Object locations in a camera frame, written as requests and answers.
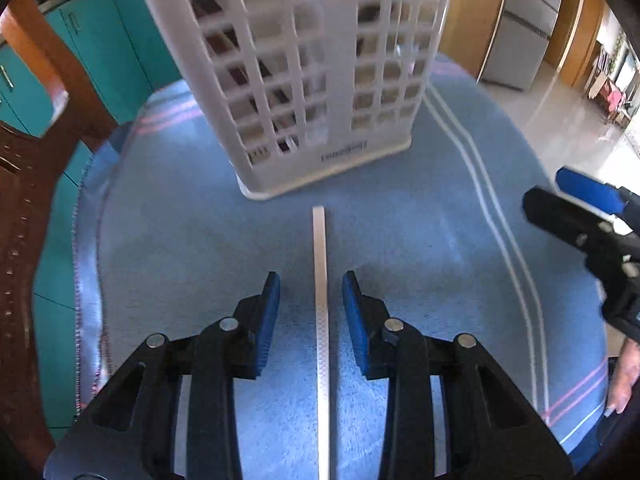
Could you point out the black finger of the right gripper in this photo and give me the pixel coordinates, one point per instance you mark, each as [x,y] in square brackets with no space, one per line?
[565,220]

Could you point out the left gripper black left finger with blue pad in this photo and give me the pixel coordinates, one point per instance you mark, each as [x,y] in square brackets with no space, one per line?
[128,429]

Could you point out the wooden door panel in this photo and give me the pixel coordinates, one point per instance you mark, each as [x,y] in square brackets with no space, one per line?
[469,32]

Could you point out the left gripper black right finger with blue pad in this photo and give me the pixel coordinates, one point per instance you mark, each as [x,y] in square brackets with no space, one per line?
[492,432]

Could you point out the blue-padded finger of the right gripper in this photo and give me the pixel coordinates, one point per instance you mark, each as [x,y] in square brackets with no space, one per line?
[590,190]

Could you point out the person's hand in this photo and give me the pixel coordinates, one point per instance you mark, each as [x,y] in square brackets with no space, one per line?
[625,375]

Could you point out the teal kitchen cabinets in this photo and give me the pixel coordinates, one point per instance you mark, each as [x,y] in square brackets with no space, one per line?
[121,51]

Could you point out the blue striped tablecloth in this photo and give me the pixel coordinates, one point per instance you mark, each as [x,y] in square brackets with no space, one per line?
[165,242]

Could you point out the grey refrigerator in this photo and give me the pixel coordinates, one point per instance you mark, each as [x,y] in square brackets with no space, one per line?
[520,43]

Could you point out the white plastic utensil basket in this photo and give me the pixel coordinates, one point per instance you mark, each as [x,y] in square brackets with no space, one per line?
[299,90]

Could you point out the white flat utensil handle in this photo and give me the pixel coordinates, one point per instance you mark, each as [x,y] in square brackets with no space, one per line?
[321,309]

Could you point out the brown wooden chair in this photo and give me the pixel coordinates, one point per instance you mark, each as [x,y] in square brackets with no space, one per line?
[30,169]

